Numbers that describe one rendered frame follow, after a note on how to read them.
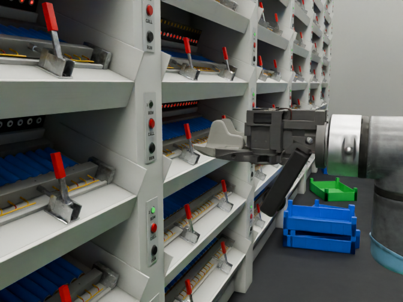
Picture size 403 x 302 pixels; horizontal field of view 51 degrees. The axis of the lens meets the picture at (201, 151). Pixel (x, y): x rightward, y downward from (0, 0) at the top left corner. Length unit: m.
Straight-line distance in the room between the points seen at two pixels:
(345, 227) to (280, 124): 1.30
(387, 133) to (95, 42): 0.47
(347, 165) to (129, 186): 0.35
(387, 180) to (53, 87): 0.45
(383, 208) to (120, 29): 0.48
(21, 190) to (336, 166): 0.43
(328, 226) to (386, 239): 1.24
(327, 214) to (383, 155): 1.48
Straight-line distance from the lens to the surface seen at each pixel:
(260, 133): 0.63
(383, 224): 0.64
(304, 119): 0.65
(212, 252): 1.33
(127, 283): 0.79
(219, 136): 0.66
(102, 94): 0.63
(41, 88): 0.53
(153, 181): 0.77
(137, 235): 0.74
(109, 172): 0.72
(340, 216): 2.07
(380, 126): 0.61
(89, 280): 0.76
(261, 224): 1.70
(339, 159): 0.61
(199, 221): 1.12
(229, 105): 1.37
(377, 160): 0.60
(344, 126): 0.61
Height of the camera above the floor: 0.71
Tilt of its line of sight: 9 degrees down
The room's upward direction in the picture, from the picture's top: straight up
